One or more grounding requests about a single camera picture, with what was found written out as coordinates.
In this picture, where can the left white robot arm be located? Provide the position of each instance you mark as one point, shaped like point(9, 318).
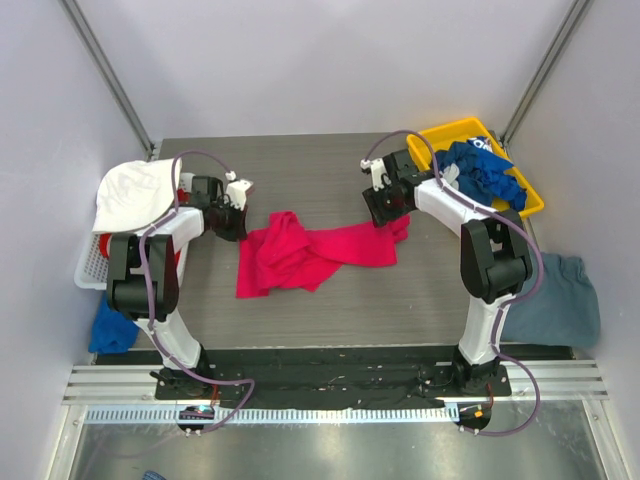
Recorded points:
point(143, 282)

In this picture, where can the white slotted cable duct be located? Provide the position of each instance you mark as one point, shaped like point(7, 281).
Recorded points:
point(184, 415)

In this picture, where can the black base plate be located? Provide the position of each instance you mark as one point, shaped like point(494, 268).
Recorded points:
point(332, 379)

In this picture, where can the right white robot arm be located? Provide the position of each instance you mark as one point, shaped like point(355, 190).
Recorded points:
point(494, 257)

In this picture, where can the white t shirt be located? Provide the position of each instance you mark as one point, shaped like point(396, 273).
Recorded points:
point(135, 194)

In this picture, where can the blue cloth at left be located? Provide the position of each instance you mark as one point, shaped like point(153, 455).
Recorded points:
point(111, 332)

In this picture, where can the pink t shirt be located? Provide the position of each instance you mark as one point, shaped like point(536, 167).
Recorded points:
point(286, 255)

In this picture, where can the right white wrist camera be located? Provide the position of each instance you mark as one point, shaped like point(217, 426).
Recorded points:
point(376, 168)

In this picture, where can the blue t shirt in tray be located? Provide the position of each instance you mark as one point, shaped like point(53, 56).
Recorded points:
point(473, 169)

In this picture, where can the grey-blue t shirt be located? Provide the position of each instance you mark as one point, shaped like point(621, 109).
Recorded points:
point(563, 312)

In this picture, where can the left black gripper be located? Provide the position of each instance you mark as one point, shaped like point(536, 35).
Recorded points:
point(235, 223)

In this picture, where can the yellow plastic tray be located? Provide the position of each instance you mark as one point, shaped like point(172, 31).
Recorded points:
point(441, 138)

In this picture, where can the white plastic basket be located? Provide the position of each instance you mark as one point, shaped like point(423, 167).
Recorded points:
point(92, 269)

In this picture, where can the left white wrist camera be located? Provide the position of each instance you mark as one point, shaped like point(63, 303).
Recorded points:
point(238, 190)

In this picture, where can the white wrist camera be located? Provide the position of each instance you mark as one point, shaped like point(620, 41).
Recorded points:
point(376, 168)
point(238, 190)

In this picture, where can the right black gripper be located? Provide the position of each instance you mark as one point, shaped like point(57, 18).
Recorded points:
point(378, 209)

